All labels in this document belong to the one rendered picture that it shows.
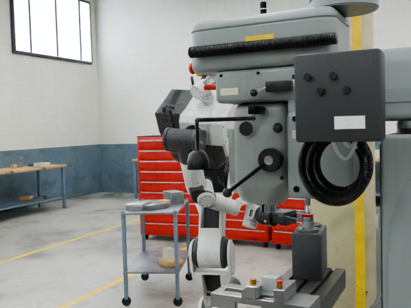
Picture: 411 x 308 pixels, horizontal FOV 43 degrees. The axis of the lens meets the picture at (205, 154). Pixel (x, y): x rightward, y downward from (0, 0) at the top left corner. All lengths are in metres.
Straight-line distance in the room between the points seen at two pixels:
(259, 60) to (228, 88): 0.13
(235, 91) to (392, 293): 0.72
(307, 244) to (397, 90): 0.90
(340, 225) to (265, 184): 1.88
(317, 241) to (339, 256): 1.32
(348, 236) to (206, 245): 1.34
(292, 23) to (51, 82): 10.72
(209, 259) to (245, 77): 1.00
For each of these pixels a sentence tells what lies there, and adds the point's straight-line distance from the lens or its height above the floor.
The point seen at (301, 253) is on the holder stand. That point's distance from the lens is 2.19.
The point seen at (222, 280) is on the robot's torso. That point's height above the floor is 0.87.
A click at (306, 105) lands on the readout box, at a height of 1.60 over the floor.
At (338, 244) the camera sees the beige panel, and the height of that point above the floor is 0.78.
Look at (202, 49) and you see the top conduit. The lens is 1.61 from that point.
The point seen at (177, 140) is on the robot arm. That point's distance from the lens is 2.06.
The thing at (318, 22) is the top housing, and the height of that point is 1.84.
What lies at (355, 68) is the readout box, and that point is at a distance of 1.25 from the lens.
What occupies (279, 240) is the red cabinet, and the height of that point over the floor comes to 0.13.
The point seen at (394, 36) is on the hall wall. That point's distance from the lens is 10.77.
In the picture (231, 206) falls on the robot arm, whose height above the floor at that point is 1.21.
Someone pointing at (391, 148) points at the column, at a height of 1.49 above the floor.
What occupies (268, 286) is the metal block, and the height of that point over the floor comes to 1.03.
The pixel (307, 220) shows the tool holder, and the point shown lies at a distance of 2.20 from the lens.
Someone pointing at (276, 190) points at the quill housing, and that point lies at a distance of 1.61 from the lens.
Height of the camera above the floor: 1.56
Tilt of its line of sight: 3 degrees down
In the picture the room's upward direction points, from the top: 2 degrees counter-clockwise
